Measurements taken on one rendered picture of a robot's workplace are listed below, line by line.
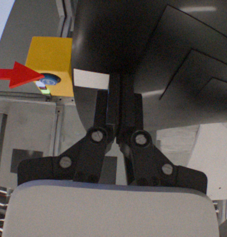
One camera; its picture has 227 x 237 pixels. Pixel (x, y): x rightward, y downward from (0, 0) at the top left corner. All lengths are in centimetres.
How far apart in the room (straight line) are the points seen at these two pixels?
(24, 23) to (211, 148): 110
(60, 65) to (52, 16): 79
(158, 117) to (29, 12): 113
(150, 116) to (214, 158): 39
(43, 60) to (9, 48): 71
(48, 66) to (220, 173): 54
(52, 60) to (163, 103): 31
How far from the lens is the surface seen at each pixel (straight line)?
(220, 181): 64
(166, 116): 19
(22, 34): 115
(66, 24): 56
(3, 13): 22
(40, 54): 44
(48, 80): 43
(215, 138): 51
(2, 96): 101
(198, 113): 19
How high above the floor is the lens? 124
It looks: 13 degrees down
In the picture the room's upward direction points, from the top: 176 degrees counter-clockwise
